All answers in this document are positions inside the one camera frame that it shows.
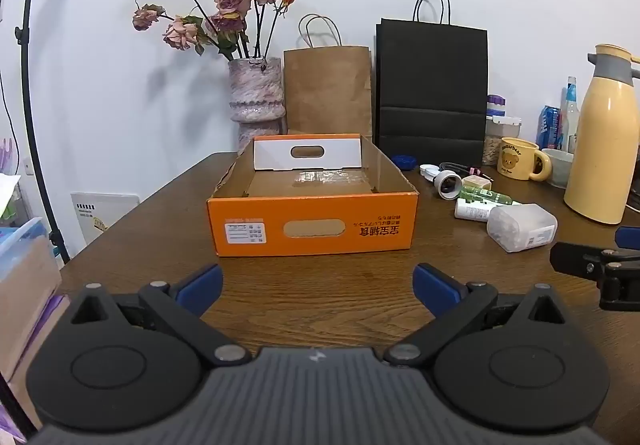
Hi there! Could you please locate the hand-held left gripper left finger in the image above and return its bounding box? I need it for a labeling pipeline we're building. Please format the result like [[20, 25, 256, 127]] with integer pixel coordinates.
[[67, 263, 251, 368]]

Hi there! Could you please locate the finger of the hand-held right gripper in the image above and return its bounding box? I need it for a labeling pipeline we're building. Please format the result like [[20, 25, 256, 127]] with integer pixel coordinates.
[[550, 241, 640, 311], [615, 226, 640, 250]]

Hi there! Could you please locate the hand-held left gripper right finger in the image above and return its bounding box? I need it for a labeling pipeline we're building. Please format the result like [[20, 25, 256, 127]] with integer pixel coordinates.
[[382, 263, 571, 368]]

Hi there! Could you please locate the translucent plastic container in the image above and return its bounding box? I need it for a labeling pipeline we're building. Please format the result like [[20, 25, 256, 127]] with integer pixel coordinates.
[[486, 204, 558, 253]]

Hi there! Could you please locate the white nozzle bottle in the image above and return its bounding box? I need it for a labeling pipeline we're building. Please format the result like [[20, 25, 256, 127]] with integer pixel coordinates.
[[454, 201, 496, 223]]

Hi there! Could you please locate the orange cardboard box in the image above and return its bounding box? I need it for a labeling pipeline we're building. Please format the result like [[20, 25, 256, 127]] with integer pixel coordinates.
[[206, 133, 419, 257]]

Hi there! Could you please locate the green spray bottle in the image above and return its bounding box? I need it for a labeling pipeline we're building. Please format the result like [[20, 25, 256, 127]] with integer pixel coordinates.
[[459, 186, 523, 206]]

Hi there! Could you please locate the braided cable with pink tie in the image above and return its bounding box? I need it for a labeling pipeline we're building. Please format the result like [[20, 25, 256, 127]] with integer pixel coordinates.
[[439, 162, 493, 178]]

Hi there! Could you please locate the yellow thermos jug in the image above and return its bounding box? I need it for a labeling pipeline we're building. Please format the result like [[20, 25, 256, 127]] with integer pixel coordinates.
[[564, 44, 640, 225]]

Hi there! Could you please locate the pale green cup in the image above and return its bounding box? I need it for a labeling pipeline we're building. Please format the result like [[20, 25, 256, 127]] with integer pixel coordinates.
[[541, 148, 575, 189]]

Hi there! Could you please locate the yellow bear mug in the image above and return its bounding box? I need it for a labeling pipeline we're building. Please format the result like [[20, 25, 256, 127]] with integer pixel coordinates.
[[497, 137, 553, 182]]

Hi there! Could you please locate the clear spray bottle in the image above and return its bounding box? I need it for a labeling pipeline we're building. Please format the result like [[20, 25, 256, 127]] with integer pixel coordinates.
[[560, 76, 581, 153]]

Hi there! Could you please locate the white lid grain container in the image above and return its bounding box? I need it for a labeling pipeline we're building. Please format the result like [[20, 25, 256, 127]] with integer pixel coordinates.
[[482, 115, 522, 166]]

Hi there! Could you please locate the clear storage bin blue lid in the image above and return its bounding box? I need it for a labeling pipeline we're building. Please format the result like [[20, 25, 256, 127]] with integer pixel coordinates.
[[0, 217, 63, 376]]

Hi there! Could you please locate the pink marbled vase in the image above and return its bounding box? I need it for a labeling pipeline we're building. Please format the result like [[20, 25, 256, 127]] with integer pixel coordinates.
[[228, 56, 287, 156]]

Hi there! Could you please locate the black paper bag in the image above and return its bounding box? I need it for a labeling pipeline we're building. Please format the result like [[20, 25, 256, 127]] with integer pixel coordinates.
[[375, 0, 489, 166]]

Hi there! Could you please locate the white paper sheet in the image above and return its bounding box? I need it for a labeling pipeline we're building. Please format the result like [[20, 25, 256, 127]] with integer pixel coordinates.
[[0, 174, 22, 206]]

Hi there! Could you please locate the black pole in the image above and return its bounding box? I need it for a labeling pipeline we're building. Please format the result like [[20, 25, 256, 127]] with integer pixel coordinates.
[[0, 360, 36, 445]]

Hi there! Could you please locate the brown paper bag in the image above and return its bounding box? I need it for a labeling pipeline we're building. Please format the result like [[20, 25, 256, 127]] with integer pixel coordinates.
[[283, 14, 373, 140]]

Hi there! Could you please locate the black light stand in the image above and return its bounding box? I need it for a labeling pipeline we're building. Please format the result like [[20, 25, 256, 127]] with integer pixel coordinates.
[[14, 0, 72, 266]]

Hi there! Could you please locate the white wall panel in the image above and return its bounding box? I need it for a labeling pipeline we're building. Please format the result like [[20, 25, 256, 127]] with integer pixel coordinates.
[[70, 191, 141, 246]]

